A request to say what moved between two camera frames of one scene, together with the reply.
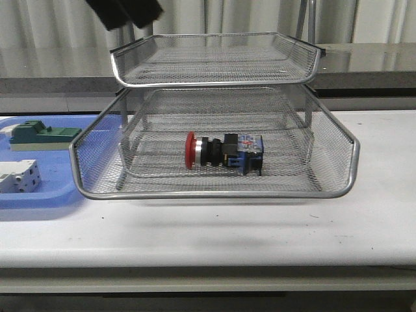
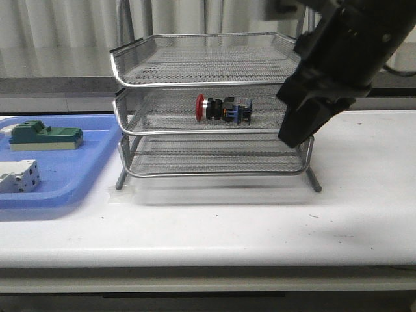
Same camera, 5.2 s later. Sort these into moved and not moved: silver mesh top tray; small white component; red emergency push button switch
Moved: red emergency push button switch
Not moved: silver mesh top tray; small white component
